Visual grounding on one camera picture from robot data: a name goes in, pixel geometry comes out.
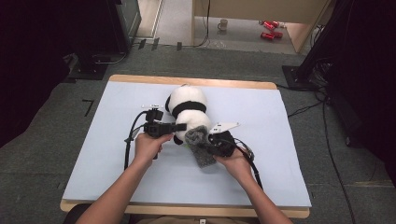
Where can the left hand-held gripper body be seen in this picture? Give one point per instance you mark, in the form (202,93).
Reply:
(157,129)

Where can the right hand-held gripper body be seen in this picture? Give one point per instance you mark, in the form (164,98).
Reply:
(224,144)

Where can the grey towel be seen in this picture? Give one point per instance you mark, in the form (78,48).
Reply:
(202,155)

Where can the panda plush toy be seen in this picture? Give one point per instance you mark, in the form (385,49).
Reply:
(188,99)

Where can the person's left hand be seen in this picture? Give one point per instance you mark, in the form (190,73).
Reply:
(148,149)

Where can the person's right hand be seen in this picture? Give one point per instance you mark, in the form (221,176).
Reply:
(238,165)

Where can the light blue table mat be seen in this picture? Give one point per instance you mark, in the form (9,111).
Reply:
(274,149)

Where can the wooden table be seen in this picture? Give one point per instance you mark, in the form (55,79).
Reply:
(140,79)

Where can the black angled tape mark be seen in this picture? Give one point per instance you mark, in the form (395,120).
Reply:
(89,105)

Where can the tan fabric with white tag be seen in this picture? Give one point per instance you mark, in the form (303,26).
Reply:
(186,221)

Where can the black tape strip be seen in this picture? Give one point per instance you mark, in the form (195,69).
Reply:
(142,44)
(179,46)
(155,44)

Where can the black stand base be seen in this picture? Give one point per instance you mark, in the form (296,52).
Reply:
(88,71)

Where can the black stand with base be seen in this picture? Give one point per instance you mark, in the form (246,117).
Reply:
(299,77)

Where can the beige mug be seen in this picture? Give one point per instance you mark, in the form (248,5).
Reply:
(222,25)

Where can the dark cabinet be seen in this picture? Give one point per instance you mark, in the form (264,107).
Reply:
(127,21)

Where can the red can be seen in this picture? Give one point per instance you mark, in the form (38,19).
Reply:
(268,25)
(278,34)
(275,23)
(267,35)

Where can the light wooden desk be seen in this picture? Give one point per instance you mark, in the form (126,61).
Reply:
(264,9)

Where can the dark curtain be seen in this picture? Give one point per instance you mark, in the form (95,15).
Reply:
(370,77)
(28,62)

